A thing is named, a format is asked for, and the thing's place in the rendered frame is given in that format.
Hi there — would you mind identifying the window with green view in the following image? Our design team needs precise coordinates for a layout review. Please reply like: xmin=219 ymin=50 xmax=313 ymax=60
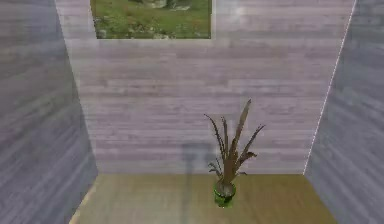
xmin=89 ymin=0 xmax=217 ymax=41

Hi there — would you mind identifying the brown plant in green pot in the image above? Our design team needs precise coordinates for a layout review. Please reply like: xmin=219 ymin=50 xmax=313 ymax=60
xmin=203 ymin=98 xmax=266 ymax=209

